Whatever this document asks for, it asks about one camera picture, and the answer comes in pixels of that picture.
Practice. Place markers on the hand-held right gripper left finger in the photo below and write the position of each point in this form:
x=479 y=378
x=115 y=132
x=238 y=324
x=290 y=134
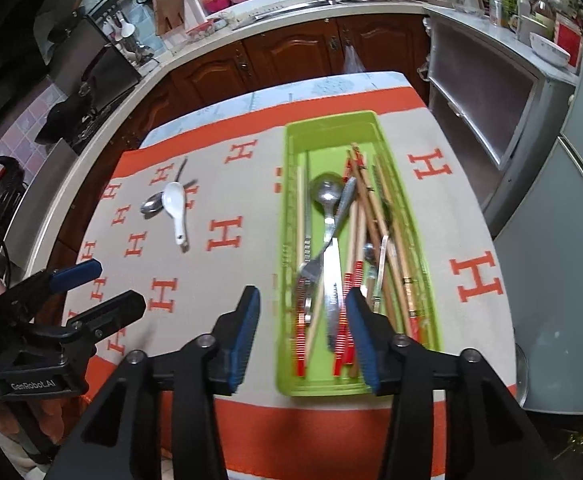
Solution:
x=245 y=340

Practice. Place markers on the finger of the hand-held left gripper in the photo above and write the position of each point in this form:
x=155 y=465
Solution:
x=78 y=272
x=116 y=312

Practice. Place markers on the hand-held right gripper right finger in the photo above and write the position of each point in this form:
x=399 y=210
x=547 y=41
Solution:
x=366 y=345

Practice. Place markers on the white chopstick red striped end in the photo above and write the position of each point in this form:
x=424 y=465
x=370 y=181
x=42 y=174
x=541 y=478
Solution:
x=300 y=210
x=344 y=350

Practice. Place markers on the metal table knife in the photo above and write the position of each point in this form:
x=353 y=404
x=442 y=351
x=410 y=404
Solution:
x=334 y=285

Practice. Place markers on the tan chopstick black band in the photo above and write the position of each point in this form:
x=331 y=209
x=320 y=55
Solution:
x=407 y=285

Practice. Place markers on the brown wooden chopstick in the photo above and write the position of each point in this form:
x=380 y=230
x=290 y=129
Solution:
x=394 y=270
x=373 y=205

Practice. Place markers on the white ceramic spoon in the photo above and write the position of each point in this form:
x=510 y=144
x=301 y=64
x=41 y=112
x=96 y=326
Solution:
x=174 y=202

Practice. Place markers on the metal chopstick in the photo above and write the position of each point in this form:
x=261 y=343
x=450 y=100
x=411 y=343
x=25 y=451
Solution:
x=308 y=200

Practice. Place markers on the green plastic tray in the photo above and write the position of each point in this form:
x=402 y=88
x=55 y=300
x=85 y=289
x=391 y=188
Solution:
x=321 y=150

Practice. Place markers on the person's left hand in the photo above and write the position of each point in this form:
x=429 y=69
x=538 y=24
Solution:
x=52 y=420

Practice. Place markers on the orange beige printed blanket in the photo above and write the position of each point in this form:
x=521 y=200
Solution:
x=221 y=280

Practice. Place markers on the stainless steel panel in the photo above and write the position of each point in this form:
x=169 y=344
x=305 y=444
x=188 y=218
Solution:
x=41 y=200

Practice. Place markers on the gas stove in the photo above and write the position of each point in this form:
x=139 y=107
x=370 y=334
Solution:
x=106 y=125

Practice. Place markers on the black wok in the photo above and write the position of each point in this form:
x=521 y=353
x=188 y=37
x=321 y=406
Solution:
x=66 y=122

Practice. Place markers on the black range hood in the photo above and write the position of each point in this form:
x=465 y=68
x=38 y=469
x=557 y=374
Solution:
x=96 y=65

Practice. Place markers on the grey refrigerator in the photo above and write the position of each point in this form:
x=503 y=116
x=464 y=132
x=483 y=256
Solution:
x=561 y=260

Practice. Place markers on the white plastic ladle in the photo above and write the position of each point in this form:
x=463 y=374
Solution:
x=114 y=27
x=128 y=31

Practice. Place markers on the red lidded container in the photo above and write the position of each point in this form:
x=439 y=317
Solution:
x=201 y=31

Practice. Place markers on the aluminium cabinet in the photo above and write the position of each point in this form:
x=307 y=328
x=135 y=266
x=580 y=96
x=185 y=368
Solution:
x=471 y=95

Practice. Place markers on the wooden cutting board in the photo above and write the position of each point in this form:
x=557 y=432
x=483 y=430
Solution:
x=169 y=10

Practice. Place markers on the white cutting board holder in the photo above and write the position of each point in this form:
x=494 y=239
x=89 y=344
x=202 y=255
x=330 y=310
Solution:
x=194 y=12

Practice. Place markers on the clear plastic bag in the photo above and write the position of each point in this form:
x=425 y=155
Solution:
x=354 y=60

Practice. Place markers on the brown wooden cabinets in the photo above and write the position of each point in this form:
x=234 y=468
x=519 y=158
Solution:
x=291 y=50

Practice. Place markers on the steel kitchen sink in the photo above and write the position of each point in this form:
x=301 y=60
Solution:
x=281 y=9

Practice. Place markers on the white kitchen countertop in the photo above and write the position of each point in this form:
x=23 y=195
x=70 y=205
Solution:
x=371 y=8

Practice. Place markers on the white patterned bowl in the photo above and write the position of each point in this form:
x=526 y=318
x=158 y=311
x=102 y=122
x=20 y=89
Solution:
x=549 y=52

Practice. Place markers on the white mug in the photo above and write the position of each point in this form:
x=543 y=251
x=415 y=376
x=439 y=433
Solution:
x=529 y=29

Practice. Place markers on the glass jar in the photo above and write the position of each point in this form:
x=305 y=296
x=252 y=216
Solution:
x=494 y=12

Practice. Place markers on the red box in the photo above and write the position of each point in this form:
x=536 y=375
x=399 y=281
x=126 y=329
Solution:
x=570 y=45

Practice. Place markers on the green box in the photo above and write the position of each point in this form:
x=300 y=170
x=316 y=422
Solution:
x=505 y=0

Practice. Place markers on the white bottle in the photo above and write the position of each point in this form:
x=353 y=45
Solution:
x=524 y=2

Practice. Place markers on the brown bottle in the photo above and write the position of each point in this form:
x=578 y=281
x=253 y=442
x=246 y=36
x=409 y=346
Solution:
x=541 y=10

